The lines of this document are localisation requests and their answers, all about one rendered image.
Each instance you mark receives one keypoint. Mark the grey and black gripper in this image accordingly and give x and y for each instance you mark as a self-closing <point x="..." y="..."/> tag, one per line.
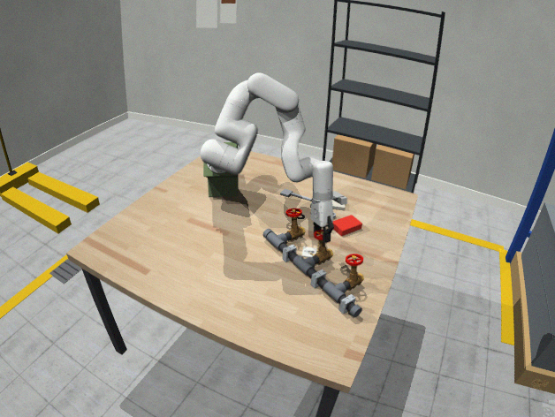
<point x="321" y="213"/>

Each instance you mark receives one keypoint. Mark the red flat block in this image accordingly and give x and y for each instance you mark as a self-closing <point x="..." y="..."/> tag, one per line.
<point x="346" y="225"/>

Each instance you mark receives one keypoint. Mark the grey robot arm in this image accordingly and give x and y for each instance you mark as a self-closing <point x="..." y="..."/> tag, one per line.
<point x="230" y="126"/>

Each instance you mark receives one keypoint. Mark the white tag with black number 4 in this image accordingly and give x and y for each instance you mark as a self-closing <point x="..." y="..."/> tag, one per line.
<point x="306" y="251"/>

